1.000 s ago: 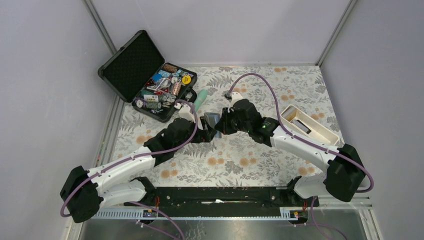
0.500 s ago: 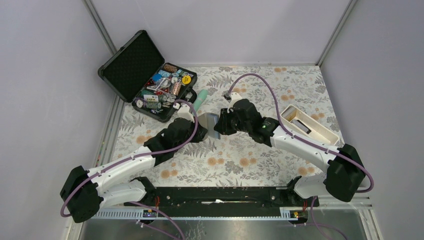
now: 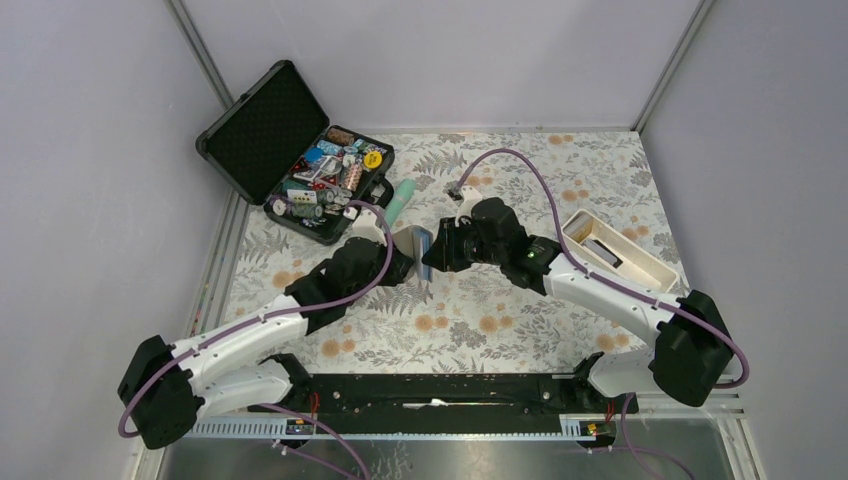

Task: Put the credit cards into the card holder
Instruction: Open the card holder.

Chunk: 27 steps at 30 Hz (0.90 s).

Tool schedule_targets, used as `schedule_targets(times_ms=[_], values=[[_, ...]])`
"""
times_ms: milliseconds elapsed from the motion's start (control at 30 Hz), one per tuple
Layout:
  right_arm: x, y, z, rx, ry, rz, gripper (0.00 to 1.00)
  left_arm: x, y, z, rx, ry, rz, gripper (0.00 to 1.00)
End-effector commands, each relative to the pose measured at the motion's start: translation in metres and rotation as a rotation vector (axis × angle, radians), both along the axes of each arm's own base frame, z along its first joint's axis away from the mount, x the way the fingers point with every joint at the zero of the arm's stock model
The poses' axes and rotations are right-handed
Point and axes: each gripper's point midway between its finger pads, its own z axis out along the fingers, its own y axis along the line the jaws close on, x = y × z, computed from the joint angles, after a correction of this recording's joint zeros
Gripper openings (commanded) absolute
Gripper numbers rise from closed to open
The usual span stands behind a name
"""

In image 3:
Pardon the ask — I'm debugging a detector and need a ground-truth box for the floral patterned table mat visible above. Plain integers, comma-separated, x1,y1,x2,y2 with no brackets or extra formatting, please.
195,131,681,373

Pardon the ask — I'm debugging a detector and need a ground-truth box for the taupe leather card holder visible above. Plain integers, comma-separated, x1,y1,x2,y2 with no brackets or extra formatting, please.
393,225,433,283

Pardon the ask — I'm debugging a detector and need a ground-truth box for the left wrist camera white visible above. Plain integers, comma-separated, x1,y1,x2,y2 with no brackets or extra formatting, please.
352,207,387,246

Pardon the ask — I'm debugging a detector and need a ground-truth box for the black poker chip case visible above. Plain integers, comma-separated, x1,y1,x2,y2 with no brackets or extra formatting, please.
195,60,395,245

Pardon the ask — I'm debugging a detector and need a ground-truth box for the yellow poker chip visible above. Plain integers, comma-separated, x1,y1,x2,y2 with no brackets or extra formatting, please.
363,150,383,170

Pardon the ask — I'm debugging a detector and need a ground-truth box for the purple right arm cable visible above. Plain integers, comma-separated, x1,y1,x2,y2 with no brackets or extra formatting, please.
447,148,752,480

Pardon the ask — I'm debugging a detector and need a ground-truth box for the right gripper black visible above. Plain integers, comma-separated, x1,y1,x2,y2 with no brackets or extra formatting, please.
421,215,506,273

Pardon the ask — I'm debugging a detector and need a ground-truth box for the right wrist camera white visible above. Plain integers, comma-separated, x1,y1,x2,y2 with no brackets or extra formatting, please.
448,186,484,222

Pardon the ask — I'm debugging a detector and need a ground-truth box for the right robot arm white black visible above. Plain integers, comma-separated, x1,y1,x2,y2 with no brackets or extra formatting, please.
423,198,734,412

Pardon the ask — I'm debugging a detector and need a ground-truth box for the card in white tray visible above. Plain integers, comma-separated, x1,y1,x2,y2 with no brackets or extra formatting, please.
583,238,623,269

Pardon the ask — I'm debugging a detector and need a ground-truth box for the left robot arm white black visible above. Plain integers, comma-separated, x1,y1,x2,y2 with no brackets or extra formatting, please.
117,237,415,450

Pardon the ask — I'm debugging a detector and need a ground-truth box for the playing card deck box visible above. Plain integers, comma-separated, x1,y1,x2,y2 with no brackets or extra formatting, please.
286,189,318,204

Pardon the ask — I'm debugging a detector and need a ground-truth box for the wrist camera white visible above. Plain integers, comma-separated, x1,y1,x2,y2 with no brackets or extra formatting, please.
352,207,387,246
448,186,484,222

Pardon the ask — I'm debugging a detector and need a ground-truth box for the white rectangular tray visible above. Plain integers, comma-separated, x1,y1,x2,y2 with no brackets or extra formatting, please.
562,209,680,293

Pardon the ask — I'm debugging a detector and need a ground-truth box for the mint green tube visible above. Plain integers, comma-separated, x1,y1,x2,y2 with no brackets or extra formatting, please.
384,179,416,226

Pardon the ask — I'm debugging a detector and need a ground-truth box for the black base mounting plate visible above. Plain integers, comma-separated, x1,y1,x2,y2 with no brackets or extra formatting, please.
279,373,639,435

